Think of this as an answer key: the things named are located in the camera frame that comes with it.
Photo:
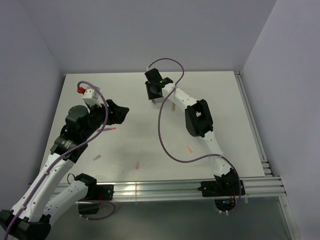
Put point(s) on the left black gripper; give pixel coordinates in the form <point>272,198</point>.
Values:
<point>116,113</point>

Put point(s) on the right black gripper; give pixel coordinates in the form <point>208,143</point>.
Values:
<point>150,95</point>

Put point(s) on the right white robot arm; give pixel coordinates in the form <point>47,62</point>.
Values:
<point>198,122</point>

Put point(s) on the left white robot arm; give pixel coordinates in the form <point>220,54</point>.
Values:
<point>33,216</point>

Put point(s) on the red highlighter pen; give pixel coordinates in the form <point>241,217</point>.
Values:
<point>109,129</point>

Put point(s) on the purple pen cap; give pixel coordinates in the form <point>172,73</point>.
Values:
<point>96,157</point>

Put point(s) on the red pen cap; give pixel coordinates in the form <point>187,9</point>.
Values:
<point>137,165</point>

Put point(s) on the orange pen cap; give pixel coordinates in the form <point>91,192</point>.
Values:
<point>189,149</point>

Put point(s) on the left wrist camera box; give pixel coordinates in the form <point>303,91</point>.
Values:
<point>90,96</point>

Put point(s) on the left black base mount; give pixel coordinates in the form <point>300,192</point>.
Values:
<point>94,200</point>

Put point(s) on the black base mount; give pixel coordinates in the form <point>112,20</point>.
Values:
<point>228,189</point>
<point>94,200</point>

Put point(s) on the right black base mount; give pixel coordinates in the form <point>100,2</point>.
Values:
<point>228,189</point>

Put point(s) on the aluminium right side rail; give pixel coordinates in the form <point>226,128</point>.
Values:
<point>257,139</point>

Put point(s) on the aluminium rail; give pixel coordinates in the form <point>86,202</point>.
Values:
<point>257,139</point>
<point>180,190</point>

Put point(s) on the aluminium front rail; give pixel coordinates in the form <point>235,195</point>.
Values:
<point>180,190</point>

